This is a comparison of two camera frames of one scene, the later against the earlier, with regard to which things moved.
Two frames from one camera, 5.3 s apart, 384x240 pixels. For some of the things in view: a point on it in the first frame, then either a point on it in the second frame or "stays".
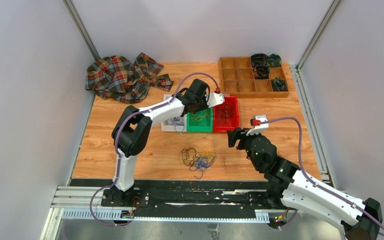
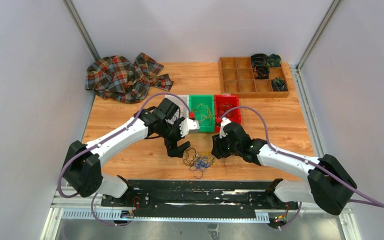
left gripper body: [201, 104] -> [171, 132]
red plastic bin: [226, 116] stays
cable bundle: [198, 161] stays
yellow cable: [201, 118] stays
